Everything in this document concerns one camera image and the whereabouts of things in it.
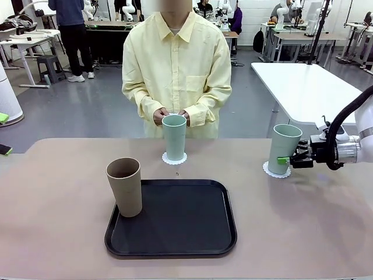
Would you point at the green tall cup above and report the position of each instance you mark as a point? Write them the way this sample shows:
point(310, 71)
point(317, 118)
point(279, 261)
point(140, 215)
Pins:
point(281, 143)
point(174, 140)

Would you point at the black plastic tray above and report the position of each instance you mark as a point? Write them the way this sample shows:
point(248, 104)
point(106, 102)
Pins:
point(180, 227)

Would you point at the person in yellow shirt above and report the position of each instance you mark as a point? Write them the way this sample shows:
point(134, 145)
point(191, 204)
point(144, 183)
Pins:
point(177, 64)

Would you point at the desk with black panel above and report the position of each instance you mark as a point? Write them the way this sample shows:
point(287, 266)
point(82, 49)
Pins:
point(105, 43)

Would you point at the white frame desk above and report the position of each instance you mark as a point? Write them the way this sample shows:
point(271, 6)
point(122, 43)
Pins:
point(357, 35)

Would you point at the black backpack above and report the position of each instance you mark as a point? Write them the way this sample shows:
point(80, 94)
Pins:
point(258, 41)

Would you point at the white cylindrical pedestal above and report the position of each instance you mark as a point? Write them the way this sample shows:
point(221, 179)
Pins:
point(8, 96)

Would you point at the black stand pole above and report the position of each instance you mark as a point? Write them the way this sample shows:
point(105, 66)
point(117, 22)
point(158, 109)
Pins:
point(317, 38)

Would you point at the brown tall cup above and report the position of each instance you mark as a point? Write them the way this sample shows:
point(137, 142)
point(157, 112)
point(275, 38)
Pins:
point(126, 192)

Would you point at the person's right hand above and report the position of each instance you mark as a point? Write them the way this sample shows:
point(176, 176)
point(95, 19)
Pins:
point(158, 116)

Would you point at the person in blue top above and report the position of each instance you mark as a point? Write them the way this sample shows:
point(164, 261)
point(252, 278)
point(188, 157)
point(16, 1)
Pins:
point(73, 38)

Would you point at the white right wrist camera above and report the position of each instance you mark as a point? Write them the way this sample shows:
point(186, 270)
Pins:
point(323, 126)

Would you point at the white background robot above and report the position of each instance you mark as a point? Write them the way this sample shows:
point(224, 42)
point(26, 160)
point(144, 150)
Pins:
point(128, 8)
point(281, 16)
point(89, 8)
point(224, 17)
point(313, 20)

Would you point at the person's left forearm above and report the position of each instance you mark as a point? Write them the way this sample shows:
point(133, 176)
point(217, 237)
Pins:
point(208, 106)

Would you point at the person in purple top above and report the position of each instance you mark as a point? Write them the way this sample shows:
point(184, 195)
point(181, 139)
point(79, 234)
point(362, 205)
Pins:
point(237, 20)

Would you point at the black jacket pile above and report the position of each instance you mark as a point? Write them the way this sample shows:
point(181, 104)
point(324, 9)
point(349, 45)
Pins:
point(20, 21)

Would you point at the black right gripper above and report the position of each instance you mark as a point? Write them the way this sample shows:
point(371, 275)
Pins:
point(319, 148)

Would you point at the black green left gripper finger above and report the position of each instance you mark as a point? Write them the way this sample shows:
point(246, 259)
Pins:
point(6, 150)
point(3, 117)

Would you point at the small green bottle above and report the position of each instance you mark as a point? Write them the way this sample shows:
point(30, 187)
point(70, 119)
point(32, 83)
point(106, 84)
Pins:
point(47, 80)

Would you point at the large white table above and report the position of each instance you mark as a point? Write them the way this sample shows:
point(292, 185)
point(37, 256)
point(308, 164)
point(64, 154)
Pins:
point(300, 90)

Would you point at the person's right forearm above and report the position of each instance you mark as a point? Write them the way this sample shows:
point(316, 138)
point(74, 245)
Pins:
point(141, 103)

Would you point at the grey plastic stool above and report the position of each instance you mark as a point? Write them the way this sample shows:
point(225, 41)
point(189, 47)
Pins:
point(48, 59)

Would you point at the seated person patterned sweater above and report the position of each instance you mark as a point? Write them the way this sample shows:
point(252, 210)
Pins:
point(205, 10)

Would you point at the small brown desk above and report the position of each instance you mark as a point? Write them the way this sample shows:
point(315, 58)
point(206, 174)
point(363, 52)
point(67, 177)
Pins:
point(231, 35)

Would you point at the person's left hand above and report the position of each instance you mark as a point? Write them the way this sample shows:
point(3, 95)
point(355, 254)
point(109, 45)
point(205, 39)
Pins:
point(187, 119)

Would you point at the seated person grey top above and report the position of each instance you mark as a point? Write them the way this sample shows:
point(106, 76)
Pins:
point(275, 13)

